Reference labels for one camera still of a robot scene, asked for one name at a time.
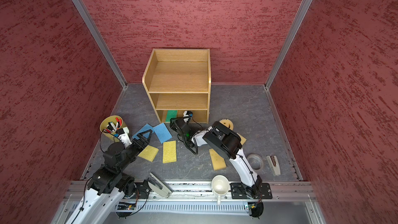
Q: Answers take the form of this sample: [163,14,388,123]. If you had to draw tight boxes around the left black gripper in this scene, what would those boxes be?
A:
[118,130,153,172]

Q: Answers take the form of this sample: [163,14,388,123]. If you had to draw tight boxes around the bright green sponge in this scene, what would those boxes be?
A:
[165,110,178,122]

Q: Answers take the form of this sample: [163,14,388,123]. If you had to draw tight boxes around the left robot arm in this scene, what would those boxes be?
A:
[66,130,153,224]

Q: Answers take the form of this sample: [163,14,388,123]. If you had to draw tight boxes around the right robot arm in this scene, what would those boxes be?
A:
[170,116,262,199]

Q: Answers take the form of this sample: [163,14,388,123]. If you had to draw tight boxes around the wooden three-tier shelf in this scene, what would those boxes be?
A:
[142,49,211,123]

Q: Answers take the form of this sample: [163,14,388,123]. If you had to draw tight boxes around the left light blue sponge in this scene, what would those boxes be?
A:
[131,124,153,140]

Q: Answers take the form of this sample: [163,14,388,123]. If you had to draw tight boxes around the light blue sponge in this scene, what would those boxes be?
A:
[131,124,153,140]
[153,123,172,144]

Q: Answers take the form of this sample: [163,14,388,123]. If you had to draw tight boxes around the right light blue sponge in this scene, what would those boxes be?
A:
[153,123,172,144]

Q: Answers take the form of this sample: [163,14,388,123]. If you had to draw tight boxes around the markers in cup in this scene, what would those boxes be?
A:
[100,116,123,133]

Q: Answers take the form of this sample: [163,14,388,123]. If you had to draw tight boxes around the yellow pen cup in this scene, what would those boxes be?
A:
[99,115,127,142]

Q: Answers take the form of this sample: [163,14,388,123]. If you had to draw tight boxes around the yellow smiley face sponge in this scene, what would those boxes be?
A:
[219,119,234,130]

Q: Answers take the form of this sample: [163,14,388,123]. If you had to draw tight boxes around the white mug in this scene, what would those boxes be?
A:
[211,175,230,206]

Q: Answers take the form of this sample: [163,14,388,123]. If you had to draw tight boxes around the clear tape roll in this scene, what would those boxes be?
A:
[247,153,264,172]

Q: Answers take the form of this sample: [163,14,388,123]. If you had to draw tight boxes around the beige stapler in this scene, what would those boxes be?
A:
[266,155,281,176]

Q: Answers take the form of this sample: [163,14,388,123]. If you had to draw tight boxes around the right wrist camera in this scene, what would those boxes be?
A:
[183,111,193,118]

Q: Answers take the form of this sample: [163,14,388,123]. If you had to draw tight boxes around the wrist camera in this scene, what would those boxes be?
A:
[116,127,132,148]
[183,111,193,118]

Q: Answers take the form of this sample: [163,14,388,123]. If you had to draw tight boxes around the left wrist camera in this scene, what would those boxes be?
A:
[116,127,132,148]

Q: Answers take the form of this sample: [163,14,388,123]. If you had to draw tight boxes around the grey stapler on rail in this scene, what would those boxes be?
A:
[147,172,172,198]

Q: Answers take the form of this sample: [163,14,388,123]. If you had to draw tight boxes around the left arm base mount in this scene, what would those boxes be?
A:
[123,180,151,199]

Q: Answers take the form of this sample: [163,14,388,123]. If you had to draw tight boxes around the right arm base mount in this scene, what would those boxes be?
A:
[230,183,273,200]

